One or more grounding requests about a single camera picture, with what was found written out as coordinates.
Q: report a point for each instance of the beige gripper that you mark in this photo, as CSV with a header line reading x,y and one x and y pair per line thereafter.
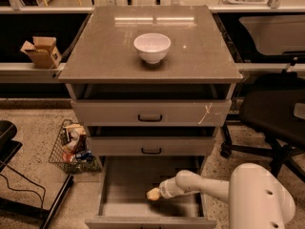
x,y
165,188

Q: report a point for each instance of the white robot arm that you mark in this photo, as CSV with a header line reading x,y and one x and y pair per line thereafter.
x,y
256,199

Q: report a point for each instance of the bottom grey drawer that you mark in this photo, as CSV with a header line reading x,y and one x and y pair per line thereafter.
x,y
123,202

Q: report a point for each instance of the grey drawer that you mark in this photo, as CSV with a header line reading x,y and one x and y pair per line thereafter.
x,y
201,113
123,202
151,146

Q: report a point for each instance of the middle grey drawer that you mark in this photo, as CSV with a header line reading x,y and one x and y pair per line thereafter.
x,y
151,146

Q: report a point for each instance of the top grey drawer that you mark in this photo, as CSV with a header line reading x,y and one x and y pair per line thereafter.
x,y
201,113

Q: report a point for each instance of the grey drawer cabinet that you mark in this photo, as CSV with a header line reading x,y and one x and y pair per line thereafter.
x,y
151,86

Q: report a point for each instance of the black office chair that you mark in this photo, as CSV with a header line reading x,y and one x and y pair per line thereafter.
x,y
270,108

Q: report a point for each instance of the white ceramic bowl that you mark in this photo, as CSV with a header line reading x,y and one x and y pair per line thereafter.
x,y
152,47

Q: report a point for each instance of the open cardboard box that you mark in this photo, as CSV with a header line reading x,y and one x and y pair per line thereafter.
x,y
43,52

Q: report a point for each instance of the wire basket with items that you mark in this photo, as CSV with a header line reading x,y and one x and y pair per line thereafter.
x,y
70,151

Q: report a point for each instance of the black stand with cable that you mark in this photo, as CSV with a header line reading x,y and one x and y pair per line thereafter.
x,y
8,148

